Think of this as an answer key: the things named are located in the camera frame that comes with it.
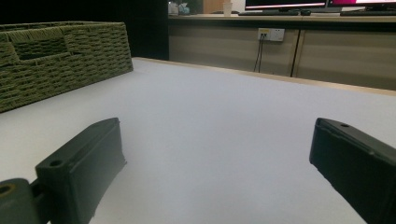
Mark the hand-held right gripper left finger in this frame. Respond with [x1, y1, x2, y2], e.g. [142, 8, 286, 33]
[35, 117, 127, 224]

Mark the tissue box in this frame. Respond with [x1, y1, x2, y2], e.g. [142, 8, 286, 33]
[177, 2, 191, 16]

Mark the green woven basket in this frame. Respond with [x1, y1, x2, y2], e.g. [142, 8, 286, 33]
[0, 21, 134, 114]

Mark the black computer monitor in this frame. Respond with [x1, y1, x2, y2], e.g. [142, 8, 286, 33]
[326, 0, 396, 7]
[245, 0, 327, 11]

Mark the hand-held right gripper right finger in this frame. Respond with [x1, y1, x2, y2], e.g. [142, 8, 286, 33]
[308, 117, 396, 224]

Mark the white wall socket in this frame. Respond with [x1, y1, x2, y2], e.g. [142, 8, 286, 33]
[257, 27, 286, 42]

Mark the white table mat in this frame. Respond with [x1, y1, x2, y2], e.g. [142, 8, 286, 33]
[0, 57, 396, 224]

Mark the black power cable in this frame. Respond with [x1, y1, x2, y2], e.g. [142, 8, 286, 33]
[258, 35, 266, 74]
[253, 34, 262, 73]

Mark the black keyboard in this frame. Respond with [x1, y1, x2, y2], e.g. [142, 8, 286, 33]
[237, 10, 300, 17]
[339, 10, 396, 17]

